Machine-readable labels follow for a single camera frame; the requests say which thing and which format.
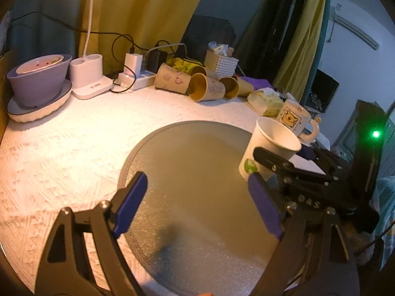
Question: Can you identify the white paper cup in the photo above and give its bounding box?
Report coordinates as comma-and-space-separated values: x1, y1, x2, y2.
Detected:
238, 117, 302, 182

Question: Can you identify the brown paper cup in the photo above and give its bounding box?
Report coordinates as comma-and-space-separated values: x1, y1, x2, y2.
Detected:
189, 73, 226, 102
219, 77, 239, 100
232, 75, 254, 98
154, 63, 192, 94

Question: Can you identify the white bear mug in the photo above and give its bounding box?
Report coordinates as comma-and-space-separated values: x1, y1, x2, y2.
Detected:
276, 100, 319, 144

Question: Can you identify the tissue pack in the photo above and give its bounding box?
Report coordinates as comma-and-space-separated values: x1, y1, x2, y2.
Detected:
247, 88, 284, 118

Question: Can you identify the purple folder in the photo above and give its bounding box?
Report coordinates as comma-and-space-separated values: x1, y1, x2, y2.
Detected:
245, 77, 273, 90

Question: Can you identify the white storage basket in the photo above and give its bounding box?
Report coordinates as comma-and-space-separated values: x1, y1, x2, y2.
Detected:
204, 41, 239, 77

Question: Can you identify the round grey mat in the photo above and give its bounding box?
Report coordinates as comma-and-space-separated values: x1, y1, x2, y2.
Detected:
118, 121, 277, 295

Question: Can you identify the white tablecloth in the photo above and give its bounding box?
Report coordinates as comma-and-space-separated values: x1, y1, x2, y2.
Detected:
0, 83, 328, 296

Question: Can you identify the yellow bag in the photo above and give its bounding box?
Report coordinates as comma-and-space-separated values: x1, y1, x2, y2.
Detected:
166, 57, 204, 75

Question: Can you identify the white power strip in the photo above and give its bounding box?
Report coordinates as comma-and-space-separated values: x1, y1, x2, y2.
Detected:
110, 71, 156, 93

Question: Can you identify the black adapter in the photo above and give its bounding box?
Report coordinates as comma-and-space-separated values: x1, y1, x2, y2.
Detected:
147, 50, 167, 74

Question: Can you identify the air conditioner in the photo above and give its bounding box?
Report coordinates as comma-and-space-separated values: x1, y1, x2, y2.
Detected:
329, 6, 380, 50

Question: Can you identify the white charger plug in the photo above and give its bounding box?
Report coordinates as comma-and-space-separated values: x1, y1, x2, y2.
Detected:
124, 54, 143, 77

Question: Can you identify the white saucer plate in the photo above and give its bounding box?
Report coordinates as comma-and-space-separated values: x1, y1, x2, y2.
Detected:
7, 79, 72, 123

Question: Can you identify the purple bowl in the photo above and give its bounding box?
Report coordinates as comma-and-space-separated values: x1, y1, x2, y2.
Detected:
7, 54, 72, 108

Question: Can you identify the white lamp base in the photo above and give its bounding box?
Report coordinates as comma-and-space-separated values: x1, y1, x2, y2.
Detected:
69, 54, 113, 100

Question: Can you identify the yellow curtain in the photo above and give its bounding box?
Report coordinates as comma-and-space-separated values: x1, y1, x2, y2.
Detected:
78, 0, 200, 73

